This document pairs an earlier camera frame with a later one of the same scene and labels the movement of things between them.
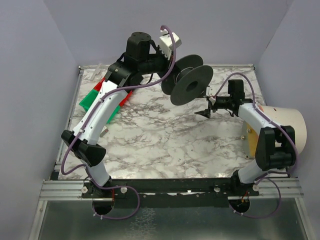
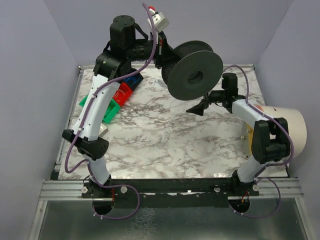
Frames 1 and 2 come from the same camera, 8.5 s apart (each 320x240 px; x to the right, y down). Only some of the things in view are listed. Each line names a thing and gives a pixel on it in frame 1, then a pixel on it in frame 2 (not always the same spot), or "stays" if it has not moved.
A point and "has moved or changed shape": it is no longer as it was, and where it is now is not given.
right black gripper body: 211,104 → 206,100
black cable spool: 188,81 has moved or changed shape
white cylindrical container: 286,116 stays
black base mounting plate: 167,192 stays
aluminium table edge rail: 203,67 stays
